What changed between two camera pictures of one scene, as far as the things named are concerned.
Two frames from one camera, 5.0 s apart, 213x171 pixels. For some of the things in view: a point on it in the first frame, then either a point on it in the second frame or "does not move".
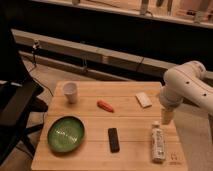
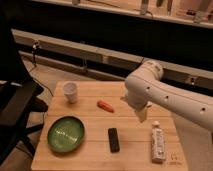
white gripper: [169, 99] to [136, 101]
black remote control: [113, 140] does not move
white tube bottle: [158, 143] does not move
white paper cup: [70, 90] does not move
